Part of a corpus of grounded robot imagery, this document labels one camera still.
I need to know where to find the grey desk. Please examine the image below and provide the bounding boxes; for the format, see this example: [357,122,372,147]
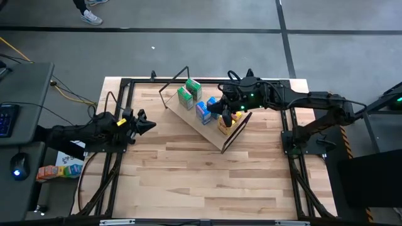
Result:
[0,62,55,222]

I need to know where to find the black computer mouse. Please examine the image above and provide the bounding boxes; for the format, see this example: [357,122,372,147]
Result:
[9,153,31,182]

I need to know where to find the grey metal cart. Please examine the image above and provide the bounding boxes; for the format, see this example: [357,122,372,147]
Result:
[345,81,402,154]

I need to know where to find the black keyboard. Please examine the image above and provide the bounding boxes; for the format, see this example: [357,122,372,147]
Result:
[0,104,19,139]

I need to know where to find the person's shoes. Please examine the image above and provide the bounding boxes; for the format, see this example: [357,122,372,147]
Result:
[72,0,109,26]

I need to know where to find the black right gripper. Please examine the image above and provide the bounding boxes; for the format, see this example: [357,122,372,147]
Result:
[207,82,254,128]

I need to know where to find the colourful cereal box multipack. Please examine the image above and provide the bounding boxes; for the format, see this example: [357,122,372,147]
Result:
[36,163,84,181]

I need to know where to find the green cereal box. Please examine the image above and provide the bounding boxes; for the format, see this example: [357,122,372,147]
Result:
[177,86,194,111]
[185,78,203,102]

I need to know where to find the black equipment case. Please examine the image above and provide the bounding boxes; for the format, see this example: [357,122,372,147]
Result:
[337,149,402,208]

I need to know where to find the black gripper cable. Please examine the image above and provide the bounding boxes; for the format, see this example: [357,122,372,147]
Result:
[226,70,242,83]

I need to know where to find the black mat with hazard stripe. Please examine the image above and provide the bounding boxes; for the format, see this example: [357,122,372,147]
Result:
[309,90,376,224]

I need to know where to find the black aluminium table frame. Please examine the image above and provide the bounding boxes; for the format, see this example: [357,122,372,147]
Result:
[75,69,339,220]

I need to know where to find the wooden shelf with black legs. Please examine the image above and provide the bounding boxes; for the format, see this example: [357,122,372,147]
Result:
[158,65,254,154]

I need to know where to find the silver table bracket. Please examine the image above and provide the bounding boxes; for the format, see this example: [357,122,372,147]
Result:
[274,220,310,226]
[99,218,136,226]

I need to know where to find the blue Rice Krispies box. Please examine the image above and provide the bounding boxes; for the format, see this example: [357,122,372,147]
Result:
[195,100,212,126]
[206,96,220,120]

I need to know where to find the black keyboard cable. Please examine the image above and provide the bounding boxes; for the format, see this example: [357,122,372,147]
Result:
[0,101,73,125]

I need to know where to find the yellow cable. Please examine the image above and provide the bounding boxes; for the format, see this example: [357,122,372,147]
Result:
[0,36,97,105]

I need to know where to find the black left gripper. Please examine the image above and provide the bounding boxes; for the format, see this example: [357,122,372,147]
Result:
[122,107,157,146]

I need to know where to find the white paper sheet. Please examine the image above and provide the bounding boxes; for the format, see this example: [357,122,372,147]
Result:
[55,139,86,167]

